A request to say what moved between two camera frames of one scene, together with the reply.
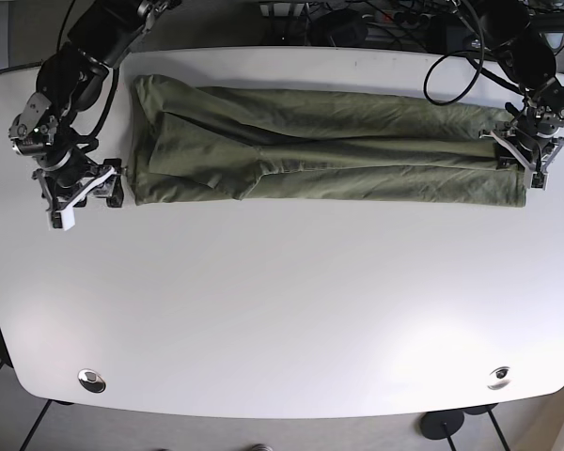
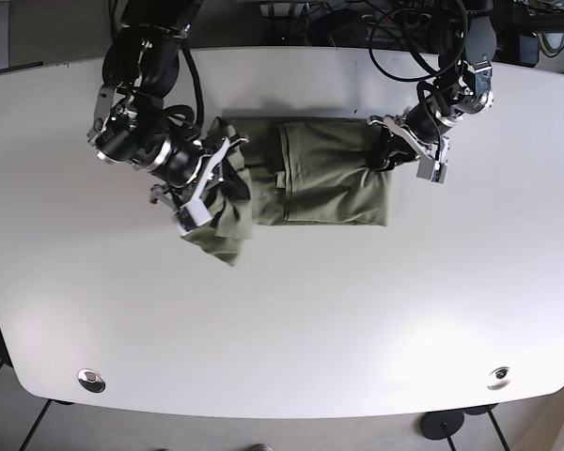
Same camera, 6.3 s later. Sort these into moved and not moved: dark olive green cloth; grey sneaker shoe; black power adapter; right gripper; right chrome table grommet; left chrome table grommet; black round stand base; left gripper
Moved: left gripper; right gripper; dark olive green cloth
Not moved: left chrome table grommet; black power adapter; grey sneaker shoe; right chrome table grommet; black round stand base
